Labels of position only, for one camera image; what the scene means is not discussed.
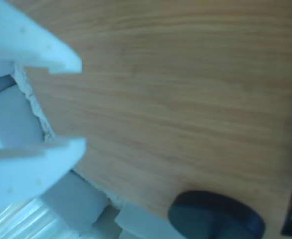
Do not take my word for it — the black round stand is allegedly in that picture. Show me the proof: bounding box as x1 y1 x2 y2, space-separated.
167 190 266 239

